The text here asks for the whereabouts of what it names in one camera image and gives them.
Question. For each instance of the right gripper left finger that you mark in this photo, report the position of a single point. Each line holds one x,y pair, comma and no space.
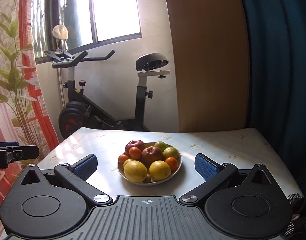
73,177

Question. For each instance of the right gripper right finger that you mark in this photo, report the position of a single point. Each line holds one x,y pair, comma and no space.
216,176

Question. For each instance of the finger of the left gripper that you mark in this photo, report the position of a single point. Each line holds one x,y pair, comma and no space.
9,144

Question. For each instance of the orange tangerine front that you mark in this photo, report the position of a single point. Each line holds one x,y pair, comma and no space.
173,163

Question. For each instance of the green apple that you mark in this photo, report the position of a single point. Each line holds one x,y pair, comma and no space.
161,145
170,152

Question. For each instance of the orange tangerine with stem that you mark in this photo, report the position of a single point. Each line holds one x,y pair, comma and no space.
123,158

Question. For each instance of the round yellow-green citrus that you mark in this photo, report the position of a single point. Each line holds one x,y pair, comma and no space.
127,161

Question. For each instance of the large yellow lemon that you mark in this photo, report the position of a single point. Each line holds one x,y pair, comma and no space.
159,170
135,171

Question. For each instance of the large yellow lemon front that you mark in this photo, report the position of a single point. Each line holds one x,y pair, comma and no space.
135,171

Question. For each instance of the small brown fruit front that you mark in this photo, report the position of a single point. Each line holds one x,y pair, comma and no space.
147,179

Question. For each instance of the dull brown-red apple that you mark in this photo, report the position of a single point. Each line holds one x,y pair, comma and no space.
151,154

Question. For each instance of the bright red apple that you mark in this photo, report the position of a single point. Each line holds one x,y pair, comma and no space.
134,143

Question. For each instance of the floral red curtain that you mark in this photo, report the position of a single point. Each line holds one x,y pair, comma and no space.
23,115

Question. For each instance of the beige round plate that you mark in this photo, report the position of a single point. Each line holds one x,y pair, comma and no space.
148,144

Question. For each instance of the black patterned hair scrunchie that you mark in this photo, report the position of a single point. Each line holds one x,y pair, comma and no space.
297,227

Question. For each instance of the white bag on bike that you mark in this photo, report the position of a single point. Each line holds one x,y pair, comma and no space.
60,32

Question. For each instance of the wooden wardrobe panel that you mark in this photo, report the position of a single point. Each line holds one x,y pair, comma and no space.
211,54

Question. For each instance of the dark blue curtain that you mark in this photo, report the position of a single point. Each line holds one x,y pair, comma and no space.
277,88

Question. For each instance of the dark window frame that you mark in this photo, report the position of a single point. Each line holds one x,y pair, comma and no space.
90,24

